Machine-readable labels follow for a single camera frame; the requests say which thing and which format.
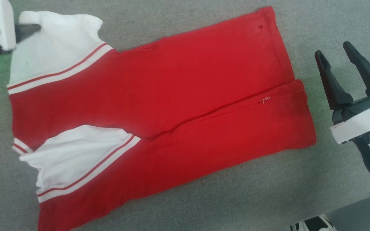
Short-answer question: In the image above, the red white garment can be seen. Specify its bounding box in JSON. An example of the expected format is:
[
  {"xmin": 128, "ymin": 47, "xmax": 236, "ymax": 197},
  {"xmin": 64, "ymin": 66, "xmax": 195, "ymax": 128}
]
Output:
[{"xmin": 7, "ymin": 6, "xmax": 317, "ymax": 231}]

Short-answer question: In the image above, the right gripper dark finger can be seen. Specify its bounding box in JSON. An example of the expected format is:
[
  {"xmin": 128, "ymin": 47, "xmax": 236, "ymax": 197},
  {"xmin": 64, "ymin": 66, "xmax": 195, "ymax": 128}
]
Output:
[
  {"xmin": 343, "ymin": 41, "xmax": 370, "ymax": 97},
  {"xmin": 314, "ymin": 50, "xmax": 354, "ymax": 111}
]

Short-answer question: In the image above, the grey fabric sofa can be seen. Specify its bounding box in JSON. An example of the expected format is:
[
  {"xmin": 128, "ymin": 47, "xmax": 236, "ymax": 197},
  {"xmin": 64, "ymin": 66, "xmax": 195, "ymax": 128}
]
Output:
[{"xmin": 0, "ymin": 0, "xmax": 370, "ymax": 231}]

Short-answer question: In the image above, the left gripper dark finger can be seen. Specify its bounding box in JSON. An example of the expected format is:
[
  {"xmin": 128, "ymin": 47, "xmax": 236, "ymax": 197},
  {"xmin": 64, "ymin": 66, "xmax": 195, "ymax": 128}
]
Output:
[{"xmin": 16, "ymin": 24, "xmax": 41, "ymax": 43}]

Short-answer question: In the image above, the right gripper white band body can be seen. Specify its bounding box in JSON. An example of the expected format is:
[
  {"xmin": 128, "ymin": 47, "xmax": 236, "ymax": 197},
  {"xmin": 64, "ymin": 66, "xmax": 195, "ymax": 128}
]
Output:
[{"xmin": 330, "ymin": 92, "xmax": 370, "ymax": 144}]

